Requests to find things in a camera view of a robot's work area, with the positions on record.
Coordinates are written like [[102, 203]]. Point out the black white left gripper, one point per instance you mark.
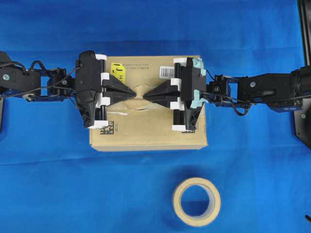
[[88, 86]]

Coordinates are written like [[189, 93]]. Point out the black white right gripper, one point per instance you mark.
[[182, 93]]

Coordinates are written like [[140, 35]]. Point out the beige masking tape strip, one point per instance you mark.
[[138, 102]]

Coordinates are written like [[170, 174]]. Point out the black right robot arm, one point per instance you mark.
[[279, 91]]

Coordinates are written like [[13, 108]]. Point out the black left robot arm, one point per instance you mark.
[[39, 84]]

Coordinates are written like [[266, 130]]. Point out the brown cardboard box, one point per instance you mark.
[[149, 129]]

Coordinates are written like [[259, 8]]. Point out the beige masking tape roll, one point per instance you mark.
[[196, 202]]

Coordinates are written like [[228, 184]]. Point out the blue table cloth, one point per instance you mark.
[[52, 181]]

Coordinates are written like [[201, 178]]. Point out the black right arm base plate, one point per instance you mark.
[[302, 121]]

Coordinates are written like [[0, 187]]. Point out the black aluminium frame rail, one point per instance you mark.
[[304, 7]]

